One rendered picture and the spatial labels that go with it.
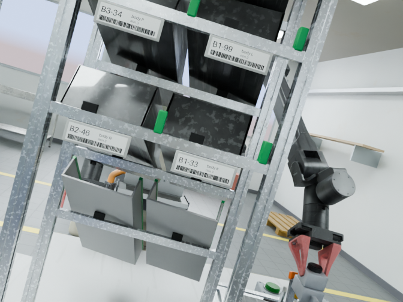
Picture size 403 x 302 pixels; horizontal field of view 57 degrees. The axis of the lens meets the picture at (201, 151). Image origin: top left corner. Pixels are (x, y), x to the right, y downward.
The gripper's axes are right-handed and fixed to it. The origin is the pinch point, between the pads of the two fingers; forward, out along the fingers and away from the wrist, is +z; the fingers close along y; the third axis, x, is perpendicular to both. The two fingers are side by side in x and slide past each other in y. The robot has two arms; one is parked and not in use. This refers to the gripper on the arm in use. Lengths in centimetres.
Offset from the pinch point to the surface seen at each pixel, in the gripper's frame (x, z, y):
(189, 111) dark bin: -25.8, -11.5, -33.7
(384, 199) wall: 323, -225, 249
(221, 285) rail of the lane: 22.1, 1.7, -13.3
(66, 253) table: 42, 0, -55
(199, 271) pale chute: 8.7, 3.0, -21.7
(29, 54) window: 518, -436, -353
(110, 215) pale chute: -4.1, 0.5, -42.2
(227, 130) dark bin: -26.5, -9.5, -27.4
